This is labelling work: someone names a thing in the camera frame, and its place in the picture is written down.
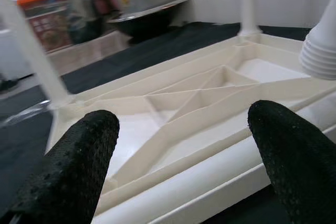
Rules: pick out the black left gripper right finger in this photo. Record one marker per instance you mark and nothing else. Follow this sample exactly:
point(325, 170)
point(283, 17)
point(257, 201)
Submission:
point(302, 169)

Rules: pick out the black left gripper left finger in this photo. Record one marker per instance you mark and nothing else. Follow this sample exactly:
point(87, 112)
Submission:
point(65, 171)

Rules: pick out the clear plastic tape strip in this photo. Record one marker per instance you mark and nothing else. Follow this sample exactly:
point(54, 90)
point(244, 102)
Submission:
point(26, 112)

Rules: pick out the beige cloth covered stand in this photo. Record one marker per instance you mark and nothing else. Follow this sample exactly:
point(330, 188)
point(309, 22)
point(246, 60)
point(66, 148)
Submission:
point(86, 51)

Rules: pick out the white appliance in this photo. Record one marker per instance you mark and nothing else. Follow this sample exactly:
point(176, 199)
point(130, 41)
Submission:
point(13, 56)

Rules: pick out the white plastic table top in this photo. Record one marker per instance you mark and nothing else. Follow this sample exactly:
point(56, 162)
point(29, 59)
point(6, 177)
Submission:
point(183, 98)

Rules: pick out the black plastic bag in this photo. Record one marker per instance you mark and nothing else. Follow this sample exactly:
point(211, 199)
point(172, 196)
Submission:
point(84, 24)

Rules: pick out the storage box with orange lid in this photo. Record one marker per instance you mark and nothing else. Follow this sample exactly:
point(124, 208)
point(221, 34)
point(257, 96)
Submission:
point(44, 24)

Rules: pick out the black tablecloth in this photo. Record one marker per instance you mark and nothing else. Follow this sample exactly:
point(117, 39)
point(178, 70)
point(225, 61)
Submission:
point(157, 48)

